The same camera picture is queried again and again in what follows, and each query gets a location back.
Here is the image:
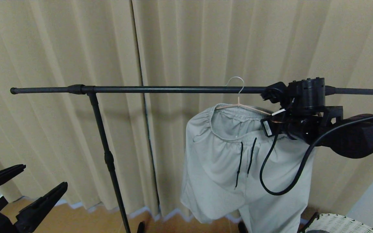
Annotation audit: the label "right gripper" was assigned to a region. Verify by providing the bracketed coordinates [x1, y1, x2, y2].
[260, 117, 307, 141]

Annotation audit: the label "pink clothes hanger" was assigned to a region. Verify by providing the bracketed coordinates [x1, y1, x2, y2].
[215, 76, 273, 116]

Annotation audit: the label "pale grey shorts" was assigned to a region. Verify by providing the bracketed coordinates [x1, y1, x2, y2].
[180, 103, 317, 233]

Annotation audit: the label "white laundry basket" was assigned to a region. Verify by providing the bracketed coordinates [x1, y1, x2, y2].
[298, 212, 373, 233]

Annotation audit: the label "black clothes rack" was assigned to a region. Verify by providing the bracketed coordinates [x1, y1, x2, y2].
[10, 84, 373, 233]

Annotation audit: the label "beige curtain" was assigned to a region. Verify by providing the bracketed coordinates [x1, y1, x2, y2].
[0, 0, 373, 224]

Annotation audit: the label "black cable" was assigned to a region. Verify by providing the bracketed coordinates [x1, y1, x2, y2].
[259, 112, 373, 196]

